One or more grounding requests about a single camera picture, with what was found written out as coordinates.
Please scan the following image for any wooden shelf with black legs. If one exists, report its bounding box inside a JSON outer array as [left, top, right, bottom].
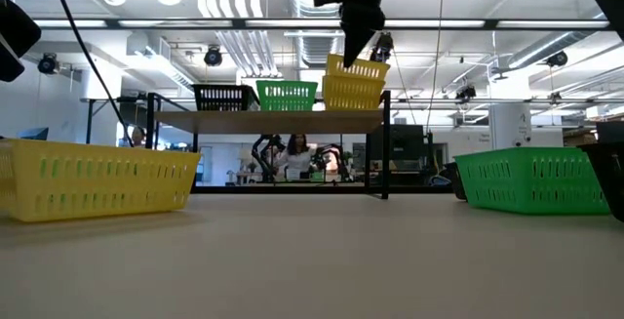
[[144, 89, 392, 201]]

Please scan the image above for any black ceiling camera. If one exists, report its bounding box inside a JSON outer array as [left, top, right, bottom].
[[203, 44, 224, 68], [37, 52, 60, 75], [455, 84, 478, 104], [369, 30, 395, 64], [545, 50, 569, 69]]

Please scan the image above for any background black metal frame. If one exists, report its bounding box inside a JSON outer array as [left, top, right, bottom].
[[80, 93, 150, 160]]

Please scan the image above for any silver round ceiling duct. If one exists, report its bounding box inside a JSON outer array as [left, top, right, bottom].
[[287, 0, 345, 69]]

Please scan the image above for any white air vent box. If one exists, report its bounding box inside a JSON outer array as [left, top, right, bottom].
[[125, 31, 173, 62]]

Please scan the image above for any long ceiling light bar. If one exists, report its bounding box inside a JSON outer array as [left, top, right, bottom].
[[31, 16, 613, 31]]

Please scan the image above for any black monitor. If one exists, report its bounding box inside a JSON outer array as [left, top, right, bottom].
[[595, 120, 624, 144]]

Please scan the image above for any thin hanging cable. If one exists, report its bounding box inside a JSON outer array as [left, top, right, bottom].
[[424, 0, 446, 138]]

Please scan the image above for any black plastic basket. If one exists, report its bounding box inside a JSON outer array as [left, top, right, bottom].
[[577, 141, 624, 223], [191, 83, 260, 112], [441, 161, 469, 202]]

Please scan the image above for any computer monitor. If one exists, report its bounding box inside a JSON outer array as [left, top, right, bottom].
[[18, 127, 50, 141]]

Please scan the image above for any grey diagonal ceiling duct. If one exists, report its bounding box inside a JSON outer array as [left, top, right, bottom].
[[491, 28, 613, 74]]

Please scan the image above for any yellow plastic basket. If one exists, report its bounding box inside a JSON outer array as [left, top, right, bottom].
[[325, 53, 392, 82], [321, 74, 386, 112], [0, 138, 202, 223]]

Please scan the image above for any black cabinet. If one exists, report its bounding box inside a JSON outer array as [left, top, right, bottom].
[[366, 123, 426, 186]]

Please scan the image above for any green plastic basket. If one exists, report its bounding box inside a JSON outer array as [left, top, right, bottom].
[[37, 157, 128, 213], [452, 146, 611, 216], [255, 80, 319, 112]]

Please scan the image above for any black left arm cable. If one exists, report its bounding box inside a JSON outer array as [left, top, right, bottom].
[[47, 0, 136, 148]]

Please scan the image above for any tan table mat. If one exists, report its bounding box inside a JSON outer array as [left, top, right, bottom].
[[0, 191, 624, 319]]

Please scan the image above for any black metal rig frame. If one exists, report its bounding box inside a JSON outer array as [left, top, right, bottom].
[[192, 184, 457, 195]]

